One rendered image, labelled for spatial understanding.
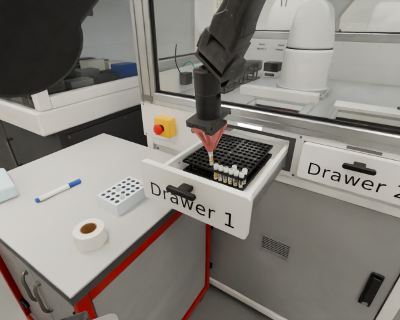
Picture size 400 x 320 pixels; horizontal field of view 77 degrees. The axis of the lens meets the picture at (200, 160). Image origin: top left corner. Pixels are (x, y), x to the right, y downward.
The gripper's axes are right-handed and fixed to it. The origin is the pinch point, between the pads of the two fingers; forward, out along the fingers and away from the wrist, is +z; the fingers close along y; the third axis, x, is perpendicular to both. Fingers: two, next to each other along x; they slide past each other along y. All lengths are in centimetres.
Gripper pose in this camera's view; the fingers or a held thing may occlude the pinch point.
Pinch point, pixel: (211, 147)
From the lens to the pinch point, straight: 63.8
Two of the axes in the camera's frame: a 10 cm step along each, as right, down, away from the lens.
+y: 5.6, -5.2, 6.4
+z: 0.7, 8.0, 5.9
